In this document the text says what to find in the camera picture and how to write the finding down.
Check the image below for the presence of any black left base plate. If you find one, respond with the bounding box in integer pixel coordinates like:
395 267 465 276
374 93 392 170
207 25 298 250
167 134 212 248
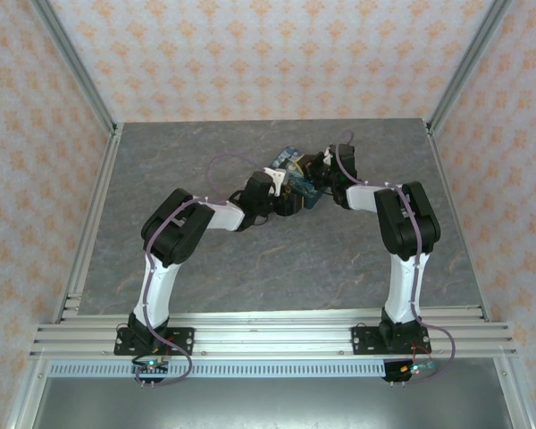
114 327 196 357

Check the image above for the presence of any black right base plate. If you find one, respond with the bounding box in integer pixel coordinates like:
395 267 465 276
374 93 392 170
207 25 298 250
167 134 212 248
351 324 432 358

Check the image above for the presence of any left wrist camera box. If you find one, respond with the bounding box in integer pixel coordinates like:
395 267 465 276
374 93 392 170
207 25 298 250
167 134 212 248
263 166 288 198

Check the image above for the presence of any aluminium lower frame strut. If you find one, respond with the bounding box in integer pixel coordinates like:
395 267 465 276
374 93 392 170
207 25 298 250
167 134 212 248
493 357 532 429
4 357 50 429

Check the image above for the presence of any grey metal sheet panel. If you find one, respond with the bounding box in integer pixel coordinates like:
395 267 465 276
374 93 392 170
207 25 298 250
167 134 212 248
29 377 515 429

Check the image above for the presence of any aluminium table edge rail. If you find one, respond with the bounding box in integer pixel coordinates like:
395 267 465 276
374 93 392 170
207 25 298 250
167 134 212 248
53 307 490 325

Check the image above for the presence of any aluminium table side rail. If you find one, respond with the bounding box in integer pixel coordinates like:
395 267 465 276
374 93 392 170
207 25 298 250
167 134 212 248
53 123 125 324
423 119 492 322

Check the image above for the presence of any grey slotted cable duct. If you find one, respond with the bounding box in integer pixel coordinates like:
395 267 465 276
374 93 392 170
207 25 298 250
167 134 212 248
47 360 388 380

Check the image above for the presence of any wide aluminium mounting beam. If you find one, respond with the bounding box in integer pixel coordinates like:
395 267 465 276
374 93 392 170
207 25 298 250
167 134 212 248
29 322 518 361

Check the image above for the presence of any starry night tin box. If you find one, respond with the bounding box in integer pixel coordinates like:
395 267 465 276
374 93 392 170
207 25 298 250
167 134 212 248
267 145 325 210

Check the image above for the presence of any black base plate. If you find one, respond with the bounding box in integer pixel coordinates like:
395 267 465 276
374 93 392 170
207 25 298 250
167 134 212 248
351 324 432 358
114 327 196 357

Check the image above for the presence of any aluminium frame post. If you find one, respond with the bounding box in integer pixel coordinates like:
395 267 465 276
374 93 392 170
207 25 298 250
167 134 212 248
29 0 120 135
426 0 515 135

